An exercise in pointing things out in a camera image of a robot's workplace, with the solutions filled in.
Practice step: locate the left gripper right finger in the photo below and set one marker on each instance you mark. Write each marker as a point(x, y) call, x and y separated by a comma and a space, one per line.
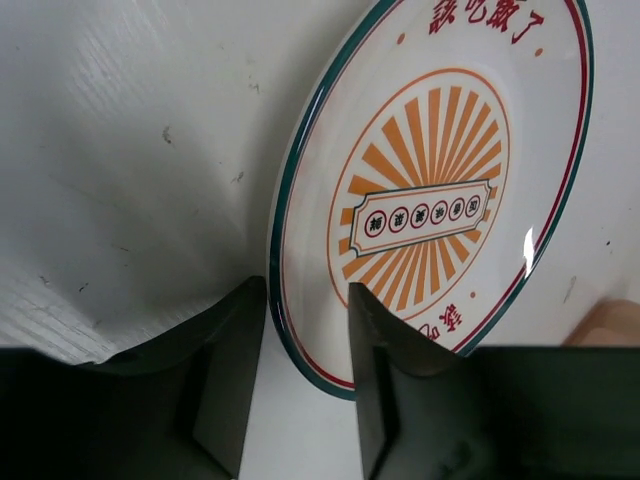
point(425, 412)

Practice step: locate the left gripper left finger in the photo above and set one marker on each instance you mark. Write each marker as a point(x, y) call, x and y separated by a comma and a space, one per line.
point(174, 407)

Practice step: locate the plate with orange sunburst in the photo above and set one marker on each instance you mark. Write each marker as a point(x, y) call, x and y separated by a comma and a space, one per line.
point(431, 163)

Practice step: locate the white and pink dish rack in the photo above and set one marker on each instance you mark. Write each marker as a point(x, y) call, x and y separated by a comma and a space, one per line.
point(610, 323)

